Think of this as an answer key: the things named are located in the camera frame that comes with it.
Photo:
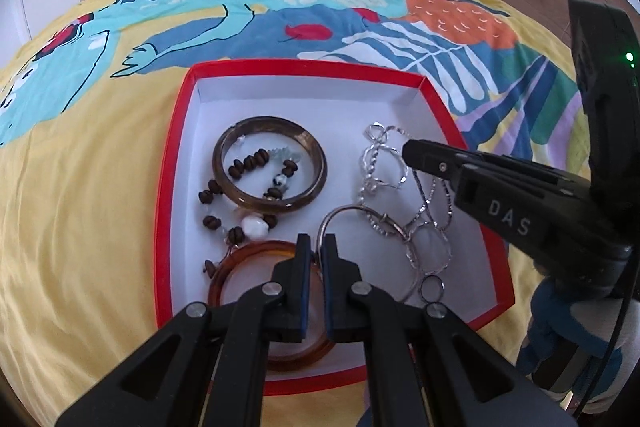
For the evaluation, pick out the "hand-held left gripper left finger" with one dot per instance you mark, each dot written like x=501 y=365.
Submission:
x=303 y=279

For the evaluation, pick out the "brown amber bangle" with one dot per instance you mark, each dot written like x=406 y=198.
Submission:
x=270 y=203

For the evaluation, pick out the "orange translucent bangle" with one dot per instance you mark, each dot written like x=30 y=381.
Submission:
x=250 y=248

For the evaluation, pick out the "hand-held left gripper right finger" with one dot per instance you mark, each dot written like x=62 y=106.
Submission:
x=327 y=279

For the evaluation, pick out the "thin silver bangle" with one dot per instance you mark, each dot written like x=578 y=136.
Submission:
x=446 y=252

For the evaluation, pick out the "large thin silver hoop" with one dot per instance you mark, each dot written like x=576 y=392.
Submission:
x=350 y=208

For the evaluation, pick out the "yellow printed blanket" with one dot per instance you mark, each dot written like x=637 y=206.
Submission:
x=75 y=207

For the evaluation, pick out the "red-rimmed white tray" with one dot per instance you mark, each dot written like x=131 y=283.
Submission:
x=280 y=107

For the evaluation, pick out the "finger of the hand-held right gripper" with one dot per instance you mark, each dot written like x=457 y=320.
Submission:
x=530 y=169
x=430 y=159

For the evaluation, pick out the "person's right hand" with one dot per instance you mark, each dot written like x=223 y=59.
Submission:
x=550 y=322

